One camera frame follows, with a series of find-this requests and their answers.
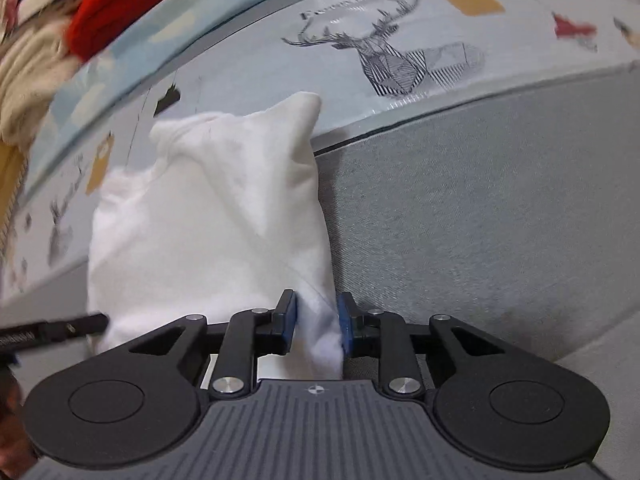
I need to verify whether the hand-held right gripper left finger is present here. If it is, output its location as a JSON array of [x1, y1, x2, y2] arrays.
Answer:
[[131, 289, 300, 401]]

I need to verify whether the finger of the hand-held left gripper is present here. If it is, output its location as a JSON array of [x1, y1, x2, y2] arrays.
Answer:
[[44, 312, 110, 344]]

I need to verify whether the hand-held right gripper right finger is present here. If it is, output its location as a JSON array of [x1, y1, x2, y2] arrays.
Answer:
[[338, 291, 506, 401]]

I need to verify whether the white small garment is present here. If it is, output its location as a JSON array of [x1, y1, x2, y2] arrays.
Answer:
[[87, 91, 347, 382]]

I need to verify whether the person's left hand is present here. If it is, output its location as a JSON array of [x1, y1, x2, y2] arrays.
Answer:
[[0, 372, 38, 480]]

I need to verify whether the grey printed bed sheet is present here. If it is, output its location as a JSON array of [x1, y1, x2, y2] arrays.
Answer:
[[0, 0, 640, 480]]

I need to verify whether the wooden bed headboard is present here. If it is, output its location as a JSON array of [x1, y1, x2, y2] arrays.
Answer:
[[0, 142, 28, 233]]

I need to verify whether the cream folded blanket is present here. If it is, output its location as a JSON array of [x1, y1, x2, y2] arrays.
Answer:
[[0, 10, 77, 152]]

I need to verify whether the light blue patterned sheet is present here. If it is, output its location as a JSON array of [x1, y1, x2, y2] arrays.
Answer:
[[27, 0, 323, 163]]

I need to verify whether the red folded quilt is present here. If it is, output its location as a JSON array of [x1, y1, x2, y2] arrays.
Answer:
[[67, 0, 226, 59]]

